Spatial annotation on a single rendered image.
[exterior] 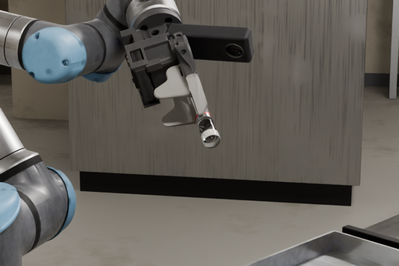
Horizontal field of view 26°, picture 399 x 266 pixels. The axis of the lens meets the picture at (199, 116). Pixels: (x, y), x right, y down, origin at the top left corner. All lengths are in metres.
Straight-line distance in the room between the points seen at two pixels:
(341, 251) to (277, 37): 2.98
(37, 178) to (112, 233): 2.75
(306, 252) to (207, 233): 2.73
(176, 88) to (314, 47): 3.33
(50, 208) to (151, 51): 0.40
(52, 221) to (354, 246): 0.50
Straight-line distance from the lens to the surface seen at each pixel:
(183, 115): 1.11
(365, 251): 1.46
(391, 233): 1.60
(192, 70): 1.07
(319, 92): 4.42
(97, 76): 1.33
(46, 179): 1.45
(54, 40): 1.17
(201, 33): 1.16
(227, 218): 4.35
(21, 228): 1.35
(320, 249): 1.46
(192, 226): 4.24
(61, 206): 1.45
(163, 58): 1.12
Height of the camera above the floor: 1.41
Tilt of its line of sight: 12 degrees down
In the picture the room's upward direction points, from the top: straight up
